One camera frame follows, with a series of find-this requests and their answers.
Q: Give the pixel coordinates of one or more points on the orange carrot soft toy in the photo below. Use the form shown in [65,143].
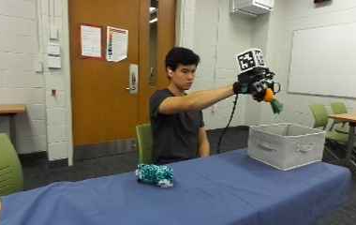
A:
[270,97]

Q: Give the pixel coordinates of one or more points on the blue tablecloth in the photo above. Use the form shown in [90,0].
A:
[186,193]

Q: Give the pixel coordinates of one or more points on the wooden door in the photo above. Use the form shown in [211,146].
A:
[112,87]

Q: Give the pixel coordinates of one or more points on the whiteboard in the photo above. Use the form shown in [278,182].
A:
[335,62]

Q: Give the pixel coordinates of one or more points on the the person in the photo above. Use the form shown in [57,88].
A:
[177,118]

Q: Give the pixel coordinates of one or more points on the white wall switch box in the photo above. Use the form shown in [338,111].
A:
[54,55]

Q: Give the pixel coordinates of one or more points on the wooden table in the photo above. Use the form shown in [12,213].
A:
[354,118]
[1,112]

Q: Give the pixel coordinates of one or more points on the teal spotted soft toy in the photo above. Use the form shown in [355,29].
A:
[156,175]

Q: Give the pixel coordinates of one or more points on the white marker cube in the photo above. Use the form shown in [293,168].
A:
[250,59]

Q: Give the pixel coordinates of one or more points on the grey fabric storage box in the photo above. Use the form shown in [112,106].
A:
[285,145]

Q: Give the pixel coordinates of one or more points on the white wall unit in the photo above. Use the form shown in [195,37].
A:
[250,7]

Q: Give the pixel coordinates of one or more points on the colourful paper poster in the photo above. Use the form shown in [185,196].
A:
[117,43]

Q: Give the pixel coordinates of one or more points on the white paper notice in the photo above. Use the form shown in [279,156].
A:
[90,41]

